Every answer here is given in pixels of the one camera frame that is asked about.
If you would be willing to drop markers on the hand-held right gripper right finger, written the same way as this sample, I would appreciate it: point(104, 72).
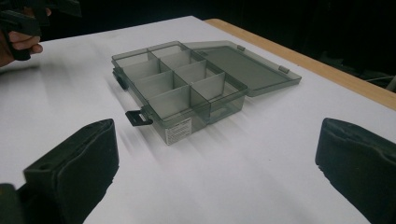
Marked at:
point(358, 161)

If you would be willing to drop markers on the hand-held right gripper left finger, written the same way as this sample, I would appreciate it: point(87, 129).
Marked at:
point(77, 168)

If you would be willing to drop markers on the grey transparent plastic organizer box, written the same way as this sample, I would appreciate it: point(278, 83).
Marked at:
point(186, 84)

